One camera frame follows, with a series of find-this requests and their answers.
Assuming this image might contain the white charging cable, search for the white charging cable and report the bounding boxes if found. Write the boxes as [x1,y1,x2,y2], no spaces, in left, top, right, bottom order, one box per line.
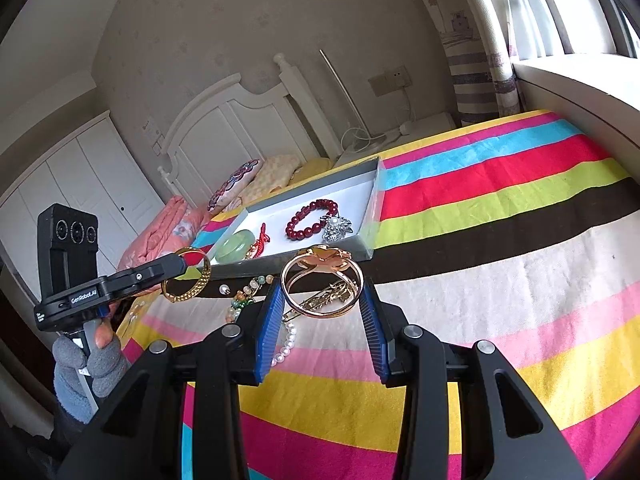
[339,84,417,153]

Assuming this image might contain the left hand grey glove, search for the left hand grey glove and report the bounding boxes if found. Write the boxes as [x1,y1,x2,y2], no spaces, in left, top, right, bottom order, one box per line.
[52,320,129,425]

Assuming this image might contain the grey cardboard tray box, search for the grey cardboard tray box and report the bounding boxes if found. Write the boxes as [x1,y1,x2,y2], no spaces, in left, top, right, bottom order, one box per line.
[194,157,386,281]

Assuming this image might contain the yellow textured pillow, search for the yellow textured pillow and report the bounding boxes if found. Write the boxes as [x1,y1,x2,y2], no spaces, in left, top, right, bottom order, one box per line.
[224,155,300,211]

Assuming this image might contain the gold flower cuff bangle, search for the gold flower cuff bangle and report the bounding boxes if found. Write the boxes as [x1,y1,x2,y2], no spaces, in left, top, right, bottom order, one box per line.
[280,245,364,323]

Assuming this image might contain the red cord gold charm bracelet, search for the red cord gold charm bracelet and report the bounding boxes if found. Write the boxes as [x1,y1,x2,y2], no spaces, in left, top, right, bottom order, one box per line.
[245,222,272,261]

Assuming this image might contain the gold filigree bangle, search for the gold filigree bangle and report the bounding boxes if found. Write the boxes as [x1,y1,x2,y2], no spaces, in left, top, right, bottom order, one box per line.
[160,246,212,304]

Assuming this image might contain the thin white floor lamp pole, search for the thin white floor lamp pole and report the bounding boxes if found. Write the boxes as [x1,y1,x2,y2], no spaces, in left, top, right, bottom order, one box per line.
[318,48,372,143]

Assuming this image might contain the white wooden headboard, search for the white wooden headboard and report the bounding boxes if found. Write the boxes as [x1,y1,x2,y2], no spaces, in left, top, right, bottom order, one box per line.
[157,53,344,206]

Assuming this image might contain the wall power socket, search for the wall power socket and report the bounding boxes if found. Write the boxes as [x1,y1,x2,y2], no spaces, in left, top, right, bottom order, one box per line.
[368,65,412,96]

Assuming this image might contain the folded pink floral quilt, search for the folded pink floral quilt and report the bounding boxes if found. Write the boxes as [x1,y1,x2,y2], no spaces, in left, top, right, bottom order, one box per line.
[116,196,209,271]

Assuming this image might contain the silver flower brooch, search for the silver flower brooch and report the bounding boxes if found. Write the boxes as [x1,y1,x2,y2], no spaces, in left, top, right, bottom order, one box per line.
[320,214,354,244]

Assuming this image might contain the dark red bead bracelet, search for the dark red bead bracelet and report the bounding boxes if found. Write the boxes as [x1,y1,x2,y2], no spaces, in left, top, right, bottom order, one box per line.
[284,198,341,242]

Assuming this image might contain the white pearl necklace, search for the white pearl necklace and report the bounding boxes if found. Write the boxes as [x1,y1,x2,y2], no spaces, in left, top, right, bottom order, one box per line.
[269,320,298,368]

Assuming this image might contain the green jade bangle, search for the green jade bangle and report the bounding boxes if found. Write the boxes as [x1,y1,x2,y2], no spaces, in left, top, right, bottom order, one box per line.
[213,230,255,264]

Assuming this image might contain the white window sill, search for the white window sill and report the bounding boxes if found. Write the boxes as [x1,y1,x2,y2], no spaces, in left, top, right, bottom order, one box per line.
[513,54,639,179]

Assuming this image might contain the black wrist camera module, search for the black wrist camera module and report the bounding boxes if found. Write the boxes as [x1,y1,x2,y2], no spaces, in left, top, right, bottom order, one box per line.
[37,204,99,300]

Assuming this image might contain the embroidered patterned pillow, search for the embroidered patterned pillow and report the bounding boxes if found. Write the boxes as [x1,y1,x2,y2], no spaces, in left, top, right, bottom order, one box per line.
[207,159,264,214]

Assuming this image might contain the striped printed curtain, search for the striped printed curtain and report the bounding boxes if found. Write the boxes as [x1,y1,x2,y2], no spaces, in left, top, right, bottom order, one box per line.
[422,0,521,126]

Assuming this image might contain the white bedside table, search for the white bedside table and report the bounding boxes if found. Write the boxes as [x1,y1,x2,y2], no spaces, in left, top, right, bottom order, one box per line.
[334,113,457,167]

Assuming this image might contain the striped colourful bed sheet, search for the striped colourful bed sheet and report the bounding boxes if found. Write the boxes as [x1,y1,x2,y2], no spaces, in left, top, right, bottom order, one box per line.
[114,109,640,480]

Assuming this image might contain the multicolour agate bead bracelet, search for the multicolour agate bead bracelet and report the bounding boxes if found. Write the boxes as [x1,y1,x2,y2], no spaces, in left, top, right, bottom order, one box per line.
[224,273,276,325]

